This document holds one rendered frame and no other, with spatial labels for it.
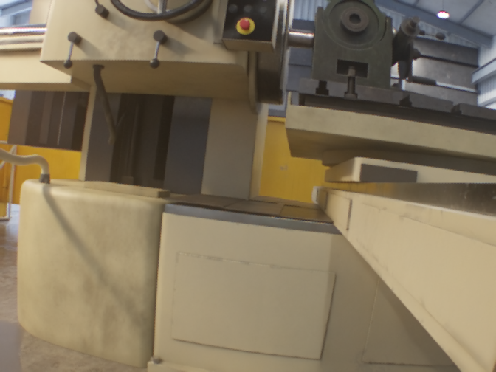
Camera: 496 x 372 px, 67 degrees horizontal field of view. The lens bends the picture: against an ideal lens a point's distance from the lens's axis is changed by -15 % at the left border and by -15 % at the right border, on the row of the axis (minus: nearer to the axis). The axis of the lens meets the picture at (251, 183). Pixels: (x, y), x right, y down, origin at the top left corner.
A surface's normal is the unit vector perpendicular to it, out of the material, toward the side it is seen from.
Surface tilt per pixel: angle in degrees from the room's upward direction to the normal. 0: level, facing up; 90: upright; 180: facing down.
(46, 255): 90
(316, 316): 90
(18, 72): 90
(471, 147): 90
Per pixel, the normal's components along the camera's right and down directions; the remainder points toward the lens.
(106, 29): -0.11, 0.00
